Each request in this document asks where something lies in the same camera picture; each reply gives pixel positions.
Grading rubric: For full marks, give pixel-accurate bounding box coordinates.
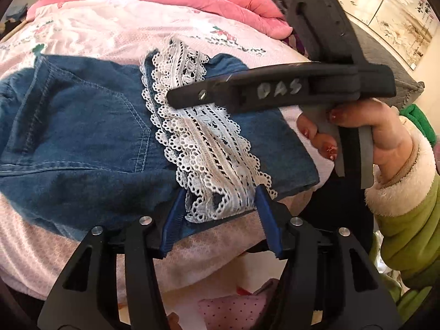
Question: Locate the pink dotted slipper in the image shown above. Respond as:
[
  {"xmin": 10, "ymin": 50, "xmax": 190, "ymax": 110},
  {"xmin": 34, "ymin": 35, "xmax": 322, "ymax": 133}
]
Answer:
[{"xmin": 197, "ymin": 278, "xmax": 276, "ymax": 330}]

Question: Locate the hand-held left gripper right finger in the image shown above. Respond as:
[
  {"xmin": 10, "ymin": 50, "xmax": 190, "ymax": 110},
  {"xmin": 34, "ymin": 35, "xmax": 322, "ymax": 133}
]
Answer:
[{"xmin": 255, "ymin": 186, "xmax": 403, "ymax": 330}]

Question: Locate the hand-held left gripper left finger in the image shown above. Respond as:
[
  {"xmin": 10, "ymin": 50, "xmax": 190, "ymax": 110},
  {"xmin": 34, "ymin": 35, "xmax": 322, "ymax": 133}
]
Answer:
[{"xmin": 37, "ymin": 187, "xmax": 186, "ymax": 330}]

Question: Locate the pink printed bed sheet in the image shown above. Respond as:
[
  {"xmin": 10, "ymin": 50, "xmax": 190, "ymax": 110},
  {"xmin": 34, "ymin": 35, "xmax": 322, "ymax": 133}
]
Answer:
[{"xmin": 0, "ymin": 0, "xmax": 336, "ymax": 299}]

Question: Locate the floral wall painting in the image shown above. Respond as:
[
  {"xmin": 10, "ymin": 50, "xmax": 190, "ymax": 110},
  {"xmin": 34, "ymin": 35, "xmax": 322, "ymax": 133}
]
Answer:
[{"xmin": 318, "ymin": 0, "xmax": 435, "ymax": 71}]

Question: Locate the purple striped pillow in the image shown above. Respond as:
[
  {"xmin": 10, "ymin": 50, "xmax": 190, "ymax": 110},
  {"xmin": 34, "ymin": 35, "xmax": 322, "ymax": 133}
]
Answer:
[{"xmin": 289, "ymin": 34, "xmax": 310, "ymax": 55}]

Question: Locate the blue denim pants lace hem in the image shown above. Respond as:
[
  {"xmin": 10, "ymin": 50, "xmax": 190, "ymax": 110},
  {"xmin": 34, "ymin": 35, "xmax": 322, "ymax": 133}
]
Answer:
[{"xmin": 0, "ymin": 36, "xmax": 320, "ymax": 243}]

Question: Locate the person's right hand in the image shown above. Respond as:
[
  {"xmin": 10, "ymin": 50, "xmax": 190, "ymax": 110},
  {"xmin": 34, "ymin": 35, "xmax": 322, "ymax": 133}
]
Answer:
[{"xmin": 297, "ymin": 100, "xmax": 413, "ymax": 177}]

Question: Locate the pink duvet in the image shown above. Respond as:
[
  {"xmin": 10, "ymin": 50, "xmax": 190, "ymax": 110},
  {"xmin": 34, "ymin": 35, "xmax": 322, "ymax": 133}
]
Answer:
[{"xmin": 26, "ymin": 0, "xmax": 293, "ymax": 40}]

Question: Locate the person's right forearm green sleeve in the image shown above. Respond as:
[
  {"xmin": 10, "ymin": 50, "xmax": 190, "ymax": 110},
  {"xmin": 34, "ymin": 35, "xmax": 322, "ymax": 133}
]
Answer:
[{"xmin": 364, "ymin": 105, "xmax": 440, "ymax": 317}]

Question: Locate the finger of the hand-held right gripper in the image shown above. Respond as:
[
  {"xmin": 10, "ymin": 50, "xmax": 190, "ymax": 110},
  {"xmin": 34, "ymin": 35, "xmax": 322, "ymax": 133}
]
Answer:
[{"xmin": 167, "ymin": 61, "xmax": 360, "ymax": 114}]

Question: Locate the grey quilted headboard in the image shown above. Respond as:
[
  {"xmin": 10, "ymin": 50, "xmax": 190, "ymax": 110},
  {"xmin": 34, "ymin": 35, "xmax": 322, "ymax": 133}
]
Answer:
[{"xmin": 351, "ymin": 24, "xmax": 425, "ymax": 111}]

